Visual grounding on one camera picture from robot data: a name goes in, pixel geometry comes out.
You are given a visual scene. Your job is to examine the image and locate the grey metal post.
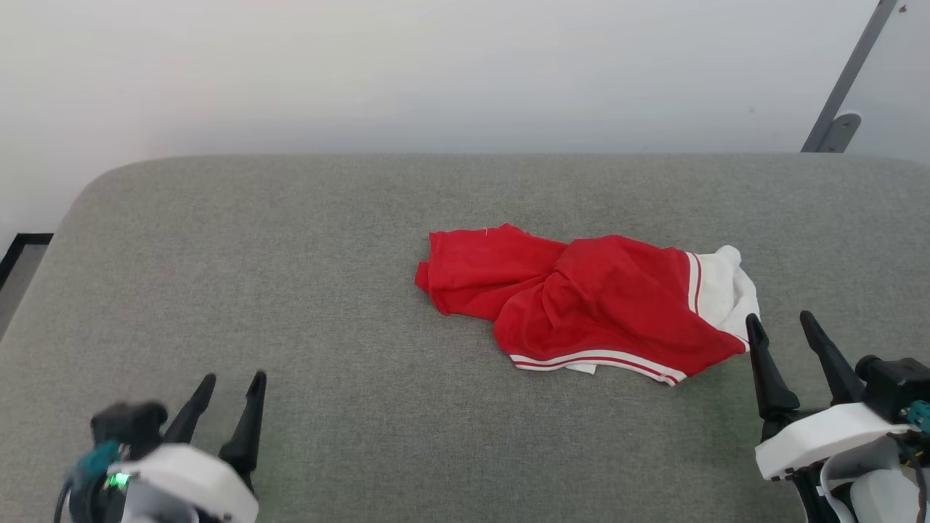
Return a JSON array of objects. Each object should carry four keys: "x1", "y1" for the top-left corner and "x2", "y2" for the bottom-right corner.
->
[{"x1": 801, "y1": 0, "x2": 900, "y2": 153}]

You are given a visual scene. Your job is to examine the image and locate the red and white jersey garment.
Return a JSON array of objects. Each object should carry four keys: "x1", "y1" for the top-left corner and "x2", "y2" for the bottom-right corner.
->
[{"x1": 415, "y1": 223, "x2": 761, "y2": 386}]

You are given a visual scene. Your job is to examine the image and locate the grey fabric sofa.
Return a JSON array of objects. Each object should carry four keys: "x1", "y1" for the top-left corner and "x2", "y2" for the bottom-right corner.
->
[{"x1": 0, "y1": 153, "x2": 930, "y2": 523}]

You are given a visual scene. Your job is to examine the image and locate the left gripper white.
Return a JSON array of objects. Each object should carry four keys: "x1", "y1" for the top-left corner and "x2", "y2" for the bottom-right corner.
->
[{"x1": 108, "y1": 370, "x2": 268, "y2": 523}]

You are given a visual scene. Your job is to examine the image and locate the teal left camera plug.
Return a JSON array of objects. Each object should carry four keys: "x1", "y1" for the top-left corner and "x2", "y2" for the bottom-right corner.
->
[{"x1": 64, "y1": 439, "x2": 121, "y2": 495}]

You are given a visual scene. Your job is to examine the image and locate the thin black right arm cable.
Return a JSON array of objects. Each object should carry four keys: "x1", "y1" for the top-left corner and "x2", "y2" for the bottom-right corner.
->
[{"x1": 901, "y1": 432, "x2": 930, "y2": 523}]

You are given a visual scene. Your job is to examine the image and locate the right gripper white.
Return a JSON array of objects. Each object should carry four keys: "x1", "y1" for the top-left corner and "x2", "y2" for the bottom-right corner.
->
[{"x1": 746, "y1": 310, "x2": 915, "y2": 523}]

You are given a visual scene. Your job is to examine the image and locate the grey metal post bracket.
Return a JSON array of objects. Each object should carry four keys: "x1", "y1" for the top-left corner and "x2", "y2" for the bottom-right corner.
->
[{"x1": 820, "y1": 113, "x2": 862, "y2": 153}]

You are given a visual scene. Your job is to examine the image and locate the black floor edge strip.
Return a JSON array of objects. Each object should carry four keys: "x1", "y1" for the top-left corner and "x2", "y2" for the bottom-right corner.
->
[{"x1": 0, "y1": 232, "x2": 54, "y2": 291}]

